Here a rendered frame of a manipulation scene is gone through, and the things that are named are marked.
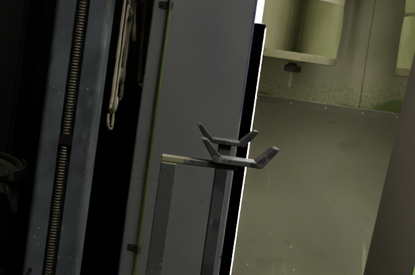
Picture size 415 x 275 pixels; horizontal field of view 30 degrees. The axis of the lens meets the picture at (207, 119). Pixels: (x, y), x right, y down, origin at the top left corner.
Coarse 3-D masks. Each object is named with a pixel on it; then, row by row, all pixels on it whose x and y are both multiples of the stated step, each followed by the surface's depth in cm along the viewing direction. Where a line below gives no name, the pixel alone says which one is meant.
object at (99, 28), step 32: (64, 0) 84; (96, 0) 84; (64, 32) 84; (96, 32) 84; (64, 64) 84; (96, 64) 85; (64, 96) 85; (96, 96) 85; (64, 128) 85; (96, 128) 88; (64, 160) 86; (32, 192) 86; (64, 192) 87; (32, 224) 86; (64, 224) 86; (32, 256) 86; (64, 256) 86
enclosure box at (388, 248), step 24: (408, 96) 206; (408, 120) 204; (408, 144) 201; (408, 168) 199; (384, 192) 216; (408, 192) 197; (384, 216) 213; (408, 216) 194; (384, 240) 210; (408, 240) 192; (384, 264) 207; (408, 264) 190
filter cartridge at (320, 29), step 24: (264, 0) 296; (288, 0) 287; (312, 0) 285; (336, 0) 290; (288, 24) 287; (312, 24) 287; (336, 24) 292; (264, 48) 292; (288, 48) 287; (312, 48) 288; (336, 48) 297
